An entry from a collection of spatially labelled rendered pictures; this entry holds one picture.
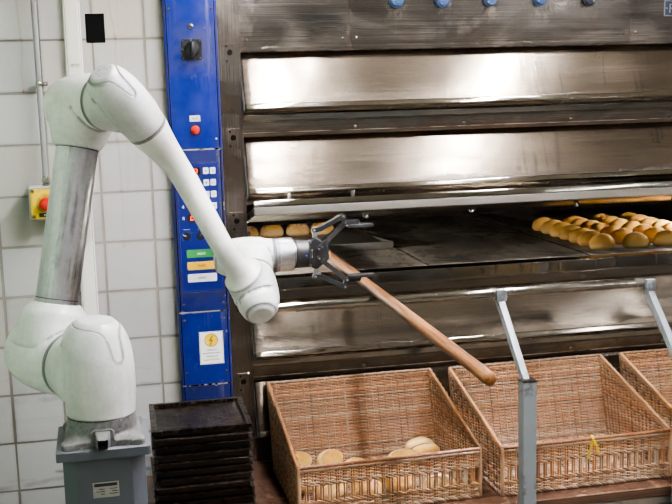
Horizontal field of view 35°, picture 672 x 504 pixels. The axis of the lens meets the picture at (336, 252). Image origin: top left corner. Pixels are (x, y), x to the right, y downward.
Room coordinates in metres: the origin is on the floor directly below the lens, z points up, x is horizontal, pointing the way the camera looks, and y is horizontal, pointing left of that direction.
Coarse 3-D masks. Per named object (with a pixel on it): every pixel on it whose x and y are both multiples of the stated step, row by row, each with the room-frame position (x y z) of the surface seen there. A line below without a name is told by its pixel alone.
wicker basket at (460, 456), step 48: (288, 384) 3.28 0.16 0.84; (336, 384) 3.31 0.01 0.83; (384, 384) 3.34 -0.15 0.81; (432, 384) 3.35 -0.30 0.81; (288, 432) 3.24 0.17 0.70; (336, 432) 3.27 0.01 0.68; (384, 432) 3.30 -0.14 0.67; (432, 432) 3.33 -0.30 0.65; (288, 480) 2.95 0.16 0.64; (336, 480) 2.84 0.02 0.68; (384, 480) 2.87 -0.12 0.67; (480, 480) 2.94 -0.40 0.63
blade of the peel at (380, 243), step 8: (336, 240) 4.09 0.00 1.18; (344, 240) 4.09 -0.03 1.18; (352, 240) 4.08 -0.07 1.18; (360, 240) 4.08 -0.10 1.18; (368, 240) 4.07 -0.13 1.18; (376, 240) 4.07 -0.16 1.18; (384, 240) 3.99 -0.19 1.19; (336, 248) 3.83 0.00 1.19; (344, 248) 3.84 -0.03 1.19; (352, 248) 3.84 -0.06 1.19; (360, 248) 3.85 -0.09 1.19; (368, 248) 3.85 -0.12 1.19; (376, 248) 3.86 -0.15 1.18; (384, 248) 3.87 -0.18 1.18; (392, 248) 3.87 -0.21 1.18
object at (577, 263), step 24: (456, 264) 3.48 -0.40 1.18; (480, 264) 3.47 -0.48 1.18; (504, 264) 3.47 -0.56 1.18; (528, 264) 3.49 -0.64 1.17; (552, 264) 3.50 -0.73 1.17; (576, 264) 3.52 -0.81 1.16; (600, 264) 3.54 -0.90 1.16; (624, 264) 3.55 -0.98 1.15; (648, 264) 3.57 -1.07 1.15; (288, 288) 3.32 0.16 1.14
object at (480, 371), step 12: (336, 264) 3.47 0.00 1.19; (348, 264) 3.37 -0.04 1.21; (372, 288) 2.99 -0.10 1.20; (384, 300) 2.84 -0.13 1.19; (396, 300) 2.78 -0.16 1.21; (396, 312) 2.72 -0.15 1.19; (408, 312) 2.63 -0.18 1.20; (420, 324) 2.51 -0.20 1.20; (432, 336) 2.40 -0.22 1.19; (444, 336) 2.37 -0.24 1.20; (444, 348) 2.31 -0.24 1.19; (456, 348) 2.26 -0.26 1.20; (456, 360) 2.23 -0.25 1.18; (468, 360) 2.16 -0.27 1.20; (480, 372) 2.08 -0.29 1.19; (492, 372) 2.06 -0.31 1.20; (492, 384) 2.06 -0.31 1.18
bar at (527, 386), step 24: (504, 288) 3.08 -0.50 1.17; (528, 288) 3.09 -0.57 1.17; (552, 288) 3.10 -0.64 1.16; (576, 288) 3.12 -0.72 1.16; (600, 288) 3.14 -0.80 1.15; (624, 288) 3.16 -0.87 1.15; (648, 288) 3.16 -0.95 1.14; (504, 312) 3.04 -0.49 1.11; (528, 384) 2.85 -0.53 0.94; (528, 408) 2.85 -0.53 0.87; (528, 432) 2.85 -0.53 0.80; (528, 456) 2.85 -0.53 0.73; (528, 480) 2.85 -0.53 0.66
